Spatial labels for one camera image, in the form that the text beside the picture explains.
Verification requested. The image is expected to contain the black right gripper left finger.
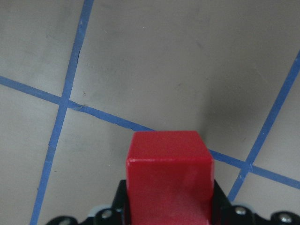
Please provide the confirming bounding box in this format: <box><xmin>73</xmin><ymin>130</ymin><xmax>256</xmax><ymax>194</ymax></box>
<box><xmin>88</xmin><ymin>180</ymin><xmax>128</xmax><ymax>225</ymax></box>

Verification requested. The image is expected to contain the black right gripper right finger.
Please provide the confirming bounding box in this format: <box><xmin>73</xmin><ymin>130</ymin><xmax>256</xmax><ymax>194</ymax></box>
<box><xmin>211</xmin><ymin>180</ymin><xmax>255</xmax><ymax>225</ymax></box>

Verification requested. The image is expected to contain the red wooden block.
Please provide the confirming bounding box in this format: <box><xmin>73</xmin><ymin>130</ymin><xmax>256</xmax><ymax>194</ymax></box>
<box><xmin>126</xmin><ymin>131</ymin><xmax>214</xmax><ymax>225</ymax></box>

